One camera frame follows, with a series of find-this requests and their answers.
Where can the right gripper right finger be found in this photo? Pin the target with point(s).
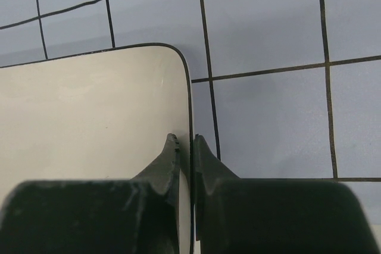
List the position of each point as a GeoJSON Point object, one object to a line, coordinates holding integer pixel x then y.
{"type": "Point", "coordinates": [246, 215]}

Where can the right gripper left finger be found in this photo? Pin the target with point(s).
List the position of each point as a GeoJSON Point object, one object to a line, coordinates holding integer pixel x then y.
{"type": "Point", "coordinates": [138, 215]}

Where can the white rectangular plate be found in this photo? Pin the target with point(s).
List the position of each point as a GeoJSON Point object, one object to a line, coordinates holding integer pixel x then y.
{"type": "Point", "coordinates": [102, 116]}

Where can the blue checkered cloth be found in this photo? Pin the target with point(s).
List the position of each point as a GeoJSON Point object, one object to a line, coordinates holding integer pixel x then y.
{"type": "Point", "coordinates": [281, 88]}

